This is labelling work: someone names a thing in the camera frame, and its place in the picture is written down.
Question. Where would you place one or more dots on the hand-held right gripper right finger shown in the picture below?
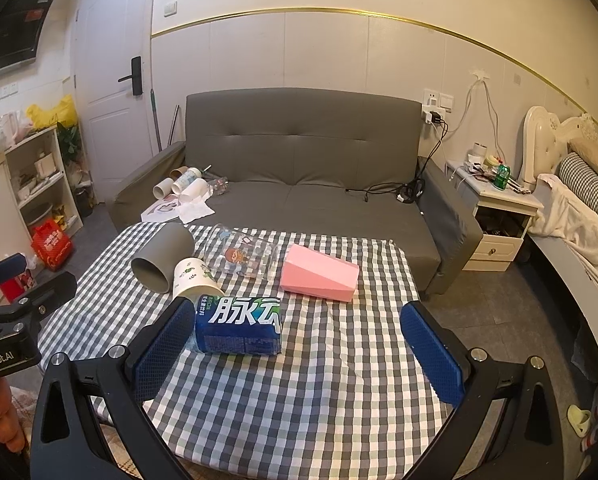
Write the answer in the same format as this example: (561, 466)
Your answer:
(431, 355)

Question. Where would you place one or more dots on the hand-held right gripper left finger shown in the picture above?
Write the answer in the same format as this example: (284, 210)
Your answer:
(161, 352)

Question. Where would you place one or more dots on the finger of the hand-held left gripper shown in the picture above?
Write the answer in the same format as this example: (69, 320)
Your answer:
(49, 292)
(6, 272)

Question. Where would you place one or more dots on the white paper cup green print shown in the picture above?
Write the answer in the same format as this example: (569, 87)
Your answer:
(193, 277)

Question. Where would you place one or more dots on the grey cup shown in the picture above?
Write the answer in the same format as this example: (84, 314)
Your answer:
(168, 252)

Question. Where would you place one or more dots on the clear glass cup cartoon print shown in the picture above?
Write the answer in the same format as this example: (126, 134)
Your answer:
(239, 256)

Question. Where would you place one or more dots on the plain white paper cup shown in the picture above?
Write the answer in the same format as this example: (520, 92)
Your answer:
(195, 192)

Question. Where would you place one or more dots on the brown paper cup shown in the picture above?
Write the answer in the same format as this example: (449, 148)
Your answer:
(179, 172)

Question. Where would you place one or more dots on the person's left hand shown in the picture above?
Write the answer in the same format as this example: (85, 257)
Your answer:
(6, 412)

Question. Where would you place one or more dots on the red box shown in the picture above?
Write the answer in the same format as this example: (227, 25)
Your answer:
(16, 286)

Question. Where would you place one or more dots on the red shopping bag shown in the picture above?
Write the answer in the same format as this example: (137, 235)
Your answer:
(53, 246)

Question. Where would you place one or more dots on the pink textured cloth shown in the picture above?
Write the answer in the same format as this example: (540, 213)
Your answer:
(25, 410)

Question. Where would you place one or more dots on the blue label plastic bottle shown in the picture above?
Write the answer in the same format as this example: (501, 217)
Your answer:
(244, 330)

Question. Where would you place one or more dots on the white open shelf unit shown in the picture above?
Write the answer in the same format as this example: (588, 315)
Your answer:
(46, 180)

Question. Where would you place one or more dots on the grey checkered tablecloth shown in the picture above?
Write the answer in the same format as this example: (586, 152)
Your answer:
(329, 375)

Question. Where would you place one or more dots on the printed paper sheet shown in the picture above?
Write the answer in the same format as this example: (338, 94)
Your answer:
(158, 211)

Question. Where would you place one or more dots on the pink wedge box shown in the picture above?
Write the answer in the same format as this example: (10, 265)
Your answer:
(319, 275)

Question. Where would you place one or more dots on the pink kettle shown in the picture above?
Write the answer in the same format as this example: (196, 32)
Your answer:
(9, 129)

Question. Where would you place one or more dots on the white nightstand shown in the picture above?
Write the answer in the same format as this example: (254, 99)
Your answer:
(504, 230)

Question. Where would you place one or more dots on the green leafy plant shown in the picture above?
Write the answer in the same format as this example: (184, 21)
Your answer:
(70, 142)

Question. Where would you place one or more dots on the white tissue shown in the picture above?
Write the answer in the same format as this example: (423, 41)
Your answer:
(196, 211)

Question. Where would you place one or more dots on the white paper tube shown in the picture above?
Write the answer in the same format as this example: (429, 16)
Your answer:
(163, 188)

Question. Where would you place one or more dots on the yellow slipper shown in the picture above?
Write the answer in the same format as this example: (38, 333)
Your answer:
(579, 419)

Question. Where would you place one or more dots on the yellow plastic bag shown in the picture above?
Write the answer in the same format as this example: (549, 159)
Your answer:
(51, 112)

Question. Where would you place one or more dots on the cups on sofa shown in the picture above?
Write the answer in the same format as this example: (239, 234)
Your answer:
(189, 179)

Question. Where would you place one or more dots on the clear plastic bottle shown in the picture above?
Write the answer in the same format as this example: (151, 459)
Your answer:
(219, 186)

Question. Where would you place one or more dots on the green can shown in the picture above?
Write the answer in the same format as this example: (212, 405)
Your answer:
(502, 177)

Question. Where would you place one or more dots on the white blanket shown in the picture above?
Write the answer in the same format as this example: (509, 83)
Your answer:
(569, 220)

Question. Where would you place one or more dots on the metal pole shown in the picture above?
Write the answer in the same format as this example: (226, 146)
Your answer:
(172, 125)

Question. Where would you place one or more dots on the black white checkered pillow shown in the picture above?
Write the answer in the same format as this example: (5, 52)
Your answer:
(589, 185)

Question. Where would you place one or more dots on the grey sofa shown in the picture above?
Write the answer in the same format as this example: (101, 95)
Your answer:
(304, 160)

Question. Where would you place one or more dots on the white charger plug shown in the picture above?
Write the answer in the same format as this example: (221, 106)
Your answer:
(433, 117)

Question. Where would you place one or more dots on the white bed headboard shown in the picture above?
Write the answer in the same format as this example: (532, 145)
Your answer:
(541, 135)

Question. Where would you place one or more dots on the beige pillow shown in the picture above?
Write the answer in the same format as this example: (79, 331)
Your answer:
(596, 160)

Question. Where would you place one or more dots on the white door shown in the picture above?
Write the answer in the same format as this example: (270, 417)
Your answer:
(104, 25)

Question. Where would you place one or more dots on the white bed frame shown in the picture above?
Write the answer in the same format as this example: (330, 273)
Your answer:
(574, 300)

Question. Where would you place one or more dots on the white wall outlet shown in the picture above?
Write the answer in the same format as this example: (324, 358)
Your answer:
(438, 100)

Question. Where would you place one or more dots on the white light switch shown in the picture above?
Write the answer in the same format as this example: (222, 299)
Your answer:
(170, 8)

